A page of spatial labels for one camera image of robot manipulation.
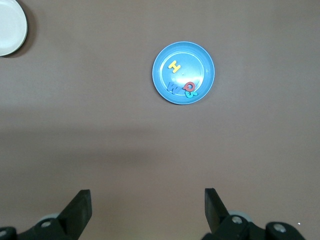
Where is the yellow foam letter H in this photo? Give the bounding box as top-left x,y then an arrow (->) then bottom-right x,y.
167,60 -> 181,74

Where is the blue foam capital M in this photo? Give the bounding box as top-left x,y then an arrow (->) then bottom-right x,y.
166,81 -> 181,95

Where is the pink foam letter Q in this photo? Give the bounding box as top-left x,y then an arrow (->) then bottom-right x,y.
182,81 -> 196,92

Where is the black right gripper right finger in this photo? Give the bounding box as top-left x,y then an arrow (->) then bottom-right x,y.
201,187 -> 306,240

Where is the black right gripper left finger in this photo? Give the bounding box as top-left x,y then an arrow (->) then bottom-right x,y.
0,189 -> 92,240

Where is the beige plate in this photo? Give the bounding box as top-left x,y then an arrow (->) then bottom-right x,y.
0,0 -> 28,57

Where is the blue plate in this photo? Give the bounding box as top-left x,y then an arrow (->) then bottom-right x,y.
151,41 -> 216,106

